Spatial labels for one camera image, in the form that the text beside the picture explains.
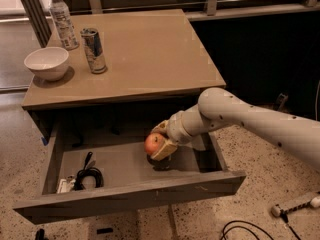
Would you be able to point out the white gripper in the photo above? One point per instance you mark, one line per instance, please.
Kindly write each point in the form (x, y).
(174, 128)

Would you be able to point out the red apple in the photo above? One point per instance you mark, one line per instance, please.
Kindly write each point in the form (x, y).
(153, 142)

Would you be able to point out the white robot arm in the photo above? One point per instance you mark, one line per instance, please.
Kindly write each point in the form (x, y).
(217, 108)

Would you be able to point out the grey open top drawer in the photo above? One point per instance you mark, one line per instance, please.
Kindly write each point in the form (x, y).
(195, 171)

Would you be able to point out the white adapter in drawer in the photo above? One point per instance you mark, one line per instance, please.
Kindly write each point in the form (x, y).
(66, 185)

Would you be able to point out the brown cabinet table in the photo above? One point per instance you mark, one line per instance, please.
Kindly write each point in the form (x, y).
(148, 54)

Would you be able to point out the small black floor object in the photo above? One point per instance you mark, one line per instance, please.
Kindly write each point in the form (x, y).
(280, 102)

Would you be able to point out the silver drink can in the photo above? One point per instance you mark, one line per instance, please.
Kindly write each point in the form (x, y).
(93, 50)

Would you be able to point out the white power strip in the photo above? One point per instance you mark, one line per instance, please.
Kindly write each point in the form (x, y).
(310, 199)

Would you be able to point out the white ceramic bowl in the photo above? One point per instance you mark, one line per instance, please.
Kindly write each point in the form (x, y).
(50, 63)

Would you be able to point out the clear plastic water bottle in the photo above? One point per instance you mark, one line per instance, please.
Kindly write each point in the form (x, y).
(64, 26)

